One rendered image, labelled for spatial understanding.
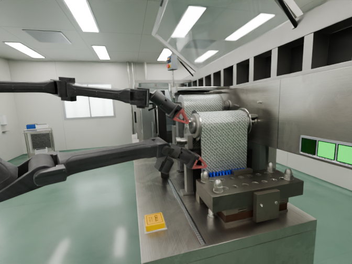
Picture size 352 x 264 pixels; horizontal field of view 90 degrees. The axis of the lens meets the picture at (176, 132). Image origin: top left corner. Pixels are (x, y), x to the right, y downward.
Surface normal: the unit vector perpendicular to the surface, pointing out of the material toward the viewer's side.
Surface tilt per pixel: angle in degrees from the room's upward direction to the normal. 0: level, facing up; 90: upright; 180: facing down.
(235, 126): 90
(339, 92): 90
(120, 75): 90
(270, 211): 90
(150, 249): 0
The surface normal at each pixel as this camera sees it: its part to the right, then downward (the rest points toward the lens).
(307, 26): -0.97, 0.07
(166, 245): -0.04, -0.99
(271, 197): 0.25, 0.14
